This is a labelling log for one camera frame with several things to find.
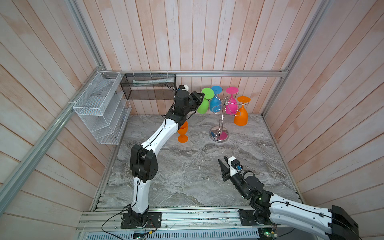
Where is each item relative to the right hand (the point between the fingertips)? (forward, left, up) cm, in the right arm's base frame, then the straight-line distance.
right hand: (222, 158), depth 74 cm
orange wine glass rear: (+27, -15, 0) cm, 31 cm away
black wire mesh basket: (+55, +47, +5) cm, 73 cm away
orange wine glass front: (+25, +22, -18) cm, 38 cm away
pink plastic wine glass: (+29, -7, +11) cm, 32 cm away
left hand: (+29, +8, +18) cm, 35 cm away
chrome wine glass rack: (+30, -5, -18) cm, 36 cm away
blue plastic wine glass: (+38, +1, +5) cm, 38 cm away
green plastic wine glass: (+31, +8, +7) cm, 33 cm away
